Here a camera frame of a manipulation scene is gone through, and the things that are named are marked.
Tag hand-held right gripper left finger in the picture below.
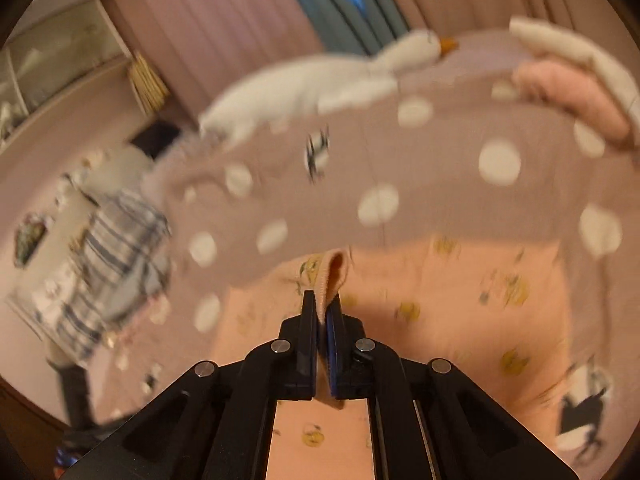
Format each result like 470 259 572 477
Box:
56 290 319 480

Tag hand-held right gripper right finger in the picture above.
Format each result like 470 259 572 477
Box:
325 292 577 480

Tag peach cartoon print pants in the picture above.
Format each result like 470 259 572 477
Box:
212 237 573 480

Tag pink polka dot blanket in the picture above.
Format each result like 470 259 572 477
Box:
90 30 640 466

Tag plaid cloth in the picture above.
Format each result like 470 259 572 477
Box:
30 190 173 361

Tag white goose plush toy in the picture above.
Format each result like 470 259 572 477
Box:
198 29 460 151

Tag straw broom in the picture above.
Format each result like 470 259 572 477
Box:
127 52 171 116

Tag pink curtain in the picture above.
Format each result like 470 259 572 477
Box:
102 0 596 126

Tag folded pink cloth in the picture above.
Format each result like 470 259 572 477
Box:
512 59 632 145

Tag white glass door cabinet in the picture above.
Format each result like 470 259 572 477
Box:
0 0 133 151

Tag folded white cloth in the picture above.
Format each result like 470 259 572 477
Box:
509 16 640 133

